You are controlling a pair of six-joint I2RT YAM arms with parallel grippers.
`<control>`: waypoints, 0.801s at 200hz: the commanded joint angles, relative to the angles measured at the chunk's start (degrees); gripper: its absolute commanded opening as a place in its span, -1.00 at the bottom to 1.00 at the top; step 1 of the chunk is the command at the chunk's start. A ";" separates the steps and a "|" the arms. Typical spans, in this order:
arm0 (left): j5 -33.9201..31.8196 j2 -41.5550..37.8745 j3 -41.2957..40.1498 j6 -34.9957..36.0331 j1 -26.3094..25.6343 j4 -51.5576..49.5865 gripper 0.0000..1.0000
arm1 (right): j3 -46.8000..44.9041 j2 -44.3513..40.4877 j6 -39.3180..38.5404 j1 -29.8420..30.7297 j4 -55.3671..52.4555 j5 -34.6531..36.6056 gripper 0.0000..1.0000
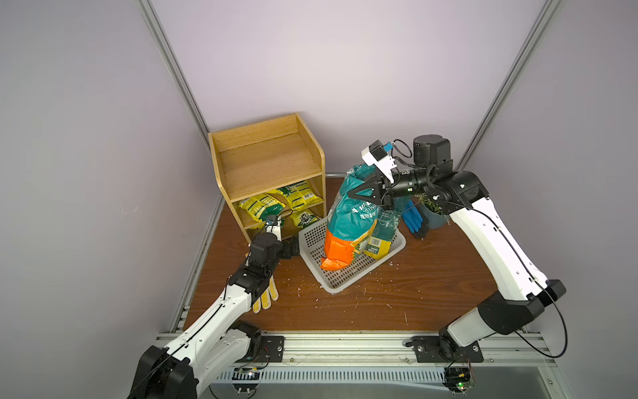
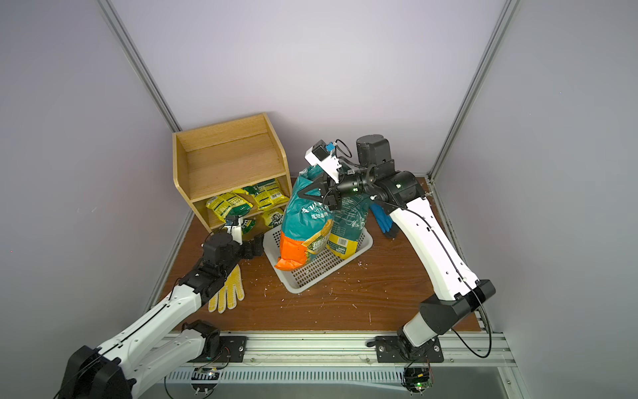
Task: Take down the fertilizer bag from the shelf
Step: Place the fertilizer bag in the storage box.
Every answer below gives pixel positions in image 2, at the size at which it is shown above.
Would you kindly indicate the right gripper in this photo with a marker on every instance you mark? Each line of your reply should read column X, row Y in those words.
column 331, row 189

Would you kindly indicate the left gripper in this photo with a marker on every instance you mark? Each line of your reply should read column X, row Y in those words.
column 258, row 247

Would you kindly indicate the green yellow fertilizer bag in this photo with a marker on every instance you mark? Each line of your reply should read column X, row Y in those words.
column 348, row 224

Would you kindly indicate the green orange fertilizer bag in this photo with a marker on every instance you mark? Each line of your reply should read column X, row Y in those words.
column 306, row 225

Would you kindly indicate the yellow packet shelf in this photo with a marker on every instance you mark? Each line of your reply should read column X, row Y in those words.
column 228, row 204
column 273, row 217
column 270, row 199
column 249, row 226
column 262, row 186

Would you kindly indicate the yellow packet shelf back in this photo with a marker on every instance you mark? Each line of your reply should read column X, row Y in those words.
column 262, row 186

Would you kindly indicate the white plastic basket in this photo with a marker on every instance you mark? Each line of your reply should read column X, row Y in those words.
column 320, row 265

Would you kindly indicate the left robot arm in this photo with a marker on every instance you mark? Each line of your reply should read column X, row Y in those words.
column 127, row 365

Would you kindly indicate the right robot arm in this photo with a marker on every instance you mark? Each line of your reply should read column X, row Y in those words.
column 458, row 291

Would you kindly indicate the yellow packet bottom shelf left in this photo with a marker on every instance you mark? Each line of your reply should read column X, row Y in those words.
column 249, row 226

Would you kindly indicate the yellow packet bottom shelf right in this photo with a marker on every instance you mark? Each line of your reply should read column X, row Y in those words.
column 273, row 217

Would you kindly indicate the wooden three-tier shelf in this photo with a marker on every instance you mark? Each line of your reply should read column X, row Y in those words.
column 215, row 159

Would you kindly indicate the yellow knit work glove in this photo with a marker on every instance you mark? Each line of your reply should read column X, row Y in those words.
column 231, row 294

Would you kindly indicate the blue rubber glove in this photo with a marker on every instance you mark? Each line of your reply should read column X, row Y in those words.
column 386, row 224

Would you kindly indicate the left controller board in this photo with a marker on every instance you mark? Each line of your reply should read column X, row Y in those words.
column 204, row 380

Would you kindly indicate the controller board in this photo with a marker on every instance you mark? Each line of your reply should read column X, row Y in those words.
column 204, row 380
column 416, row 379

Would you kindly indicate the right controller board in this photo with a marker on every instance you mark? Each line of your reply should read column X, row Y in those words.
column 416, row 379

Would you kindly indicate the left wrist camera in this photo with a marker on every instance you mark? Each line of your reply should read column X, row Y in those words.
column 233, row 225

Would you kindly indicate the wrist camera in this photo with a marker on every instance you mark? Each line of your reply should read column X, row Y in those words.
column 324, row 155
column 233, row 225

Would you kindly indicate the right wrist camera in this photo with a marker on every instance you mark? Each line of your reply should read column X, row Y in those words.
column 324, row 155

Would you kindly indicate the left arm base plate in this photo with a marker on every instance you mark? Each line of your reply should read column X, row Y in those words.
column 224, row 349

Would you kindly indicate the aluminium mounting rail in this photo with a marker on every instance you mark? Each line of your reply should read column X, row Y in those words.
column 364, row 349

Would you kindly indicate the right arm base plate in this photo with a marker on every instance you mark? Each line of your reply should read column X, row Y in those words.
column 395, row 349

